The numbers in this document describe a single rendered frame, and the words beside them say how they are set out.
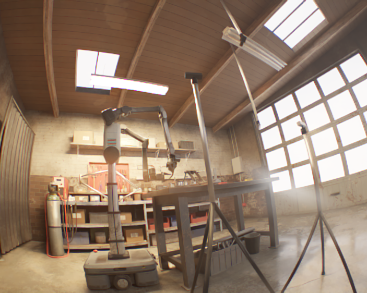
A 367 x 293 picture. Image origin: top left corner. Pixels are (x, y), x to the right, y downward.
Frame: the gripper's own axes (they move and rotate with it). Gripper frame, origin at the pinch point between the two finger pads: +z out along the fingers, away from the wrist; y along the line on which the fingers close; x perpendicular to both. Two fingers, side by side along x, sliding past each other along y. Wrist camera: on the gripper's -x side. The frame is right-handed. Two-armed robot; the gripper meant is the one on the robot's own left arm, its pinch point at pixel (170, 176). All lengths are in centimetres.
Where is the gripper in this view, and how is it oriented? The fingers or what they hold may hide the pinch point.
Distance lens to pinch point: 176.0
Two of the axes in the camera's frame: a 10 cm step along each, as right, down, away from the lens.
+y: -1.0, -9.5, 3.0
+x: -2.0, 3.1, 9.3
